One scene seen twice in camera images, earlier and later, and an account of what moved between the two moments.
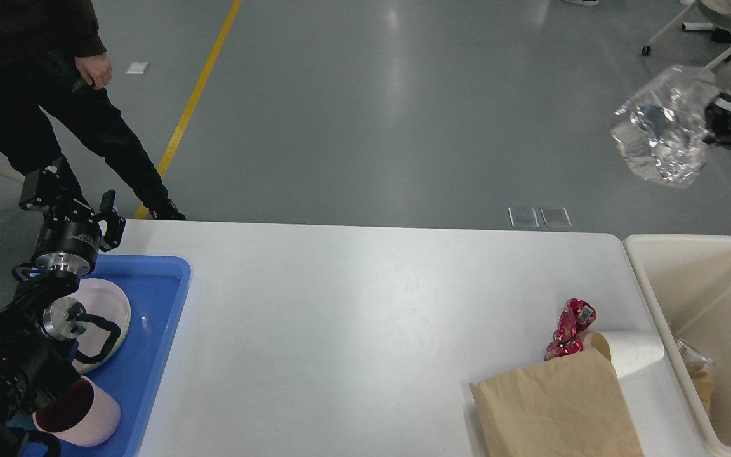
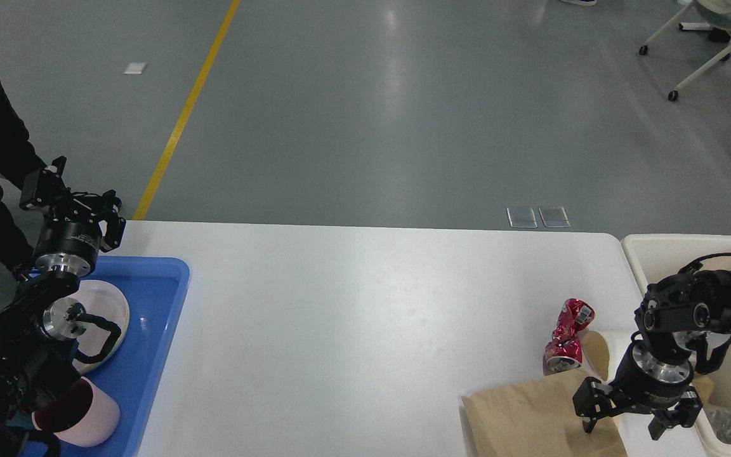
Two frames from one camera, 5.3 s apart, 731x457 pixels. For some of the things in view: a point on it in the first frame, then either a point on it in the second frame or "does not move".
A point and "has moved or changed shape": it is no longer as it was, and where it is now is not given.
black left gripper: x=66 y=246 does not move
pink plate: x=108 y=316 does not move
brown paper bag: x=570 y=406 has moved or changed shape
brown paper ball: x=704 y=387 does not move
